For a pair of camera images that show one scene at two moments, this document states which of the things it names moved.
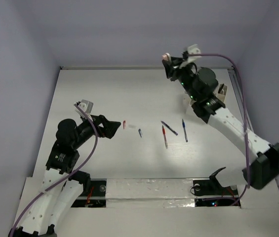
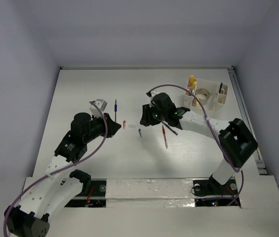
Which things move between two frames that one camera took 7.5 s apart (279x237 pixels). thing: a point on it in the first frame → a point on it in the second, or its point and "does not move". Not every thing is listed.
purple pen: (169, 128) does not move
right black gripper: (172, 67) → (146, 119)
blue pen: (183, 126) → (115, 109)
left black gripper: (109, 127) does not move
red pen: (164, 134) does not move
